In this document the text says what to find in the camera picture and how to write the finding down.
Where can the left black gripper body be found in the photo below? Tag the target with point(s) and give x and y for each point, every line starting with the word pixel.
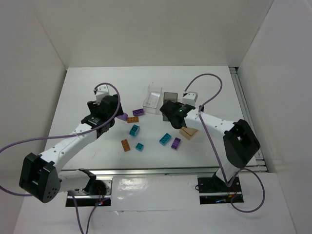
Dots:
pixel 113 105

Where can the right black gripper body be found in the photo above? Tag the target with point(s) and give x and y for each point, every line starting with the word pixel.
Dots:
pixel 167 108

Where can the purple lego wedge piece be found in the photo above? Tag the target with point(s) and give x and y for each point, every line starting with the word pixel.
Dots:
pixel 123 117

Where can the teal lego brick long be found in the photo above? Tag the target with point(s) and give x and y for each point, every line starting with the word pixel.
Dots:
pixel 165 139

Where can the orange lego brick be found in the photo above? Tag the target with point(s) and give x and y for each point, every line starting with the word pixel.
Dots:
pixel 125 145
pixel 132 119

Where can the purple lego brick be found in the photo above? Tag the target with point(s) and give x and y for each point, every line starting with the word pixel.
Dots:
pixel 138 112
pixel 176 143

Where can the teal lego brick square large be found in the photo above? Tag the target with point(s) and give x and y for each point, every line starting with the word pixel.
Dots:
pixel 134 130

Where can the teal lego brick small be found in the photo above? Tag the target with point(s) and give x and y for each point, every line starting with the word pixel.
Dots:
pixel 140 147

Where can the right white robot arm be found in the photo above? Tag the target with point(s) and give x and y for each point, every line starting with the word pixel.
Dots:
pixel 233 142

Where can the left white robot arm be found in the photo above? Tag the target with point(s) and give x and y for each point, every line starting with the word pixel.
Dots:
pixel 41 174

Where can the amber plastic container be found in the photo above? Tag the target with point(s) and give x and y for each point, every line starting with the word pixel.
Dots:
pixel 188 133

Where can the clear plastic container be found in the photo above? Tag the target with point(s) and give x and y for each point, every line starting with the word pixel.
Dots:
pixel 151 102

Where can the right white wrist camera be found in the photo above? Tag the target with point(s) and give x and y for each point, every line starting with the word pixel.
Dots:
pixel 190 98

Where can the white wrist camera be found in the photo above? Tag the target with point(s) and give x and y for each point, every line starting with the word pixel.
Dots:
pixel 100 92
pixel 190 98

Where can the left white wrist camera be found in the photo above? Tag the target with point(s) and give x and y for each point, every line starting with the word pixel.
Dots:
pixel 100 92

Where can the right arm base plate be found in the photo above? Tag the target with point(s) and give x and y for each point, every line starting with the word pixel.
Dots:
pixel 214 191

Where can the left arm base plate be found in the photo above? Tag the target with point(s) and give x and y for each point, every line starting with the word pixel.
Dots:
pixel 101 194

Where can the aluminium side rail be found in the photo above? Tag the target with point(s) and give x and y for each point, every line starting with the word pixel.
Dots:
pixel 260 161

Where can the aluminium front rail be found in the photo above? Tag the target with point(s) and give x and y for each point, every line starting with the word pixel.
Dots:
pixel 155 172

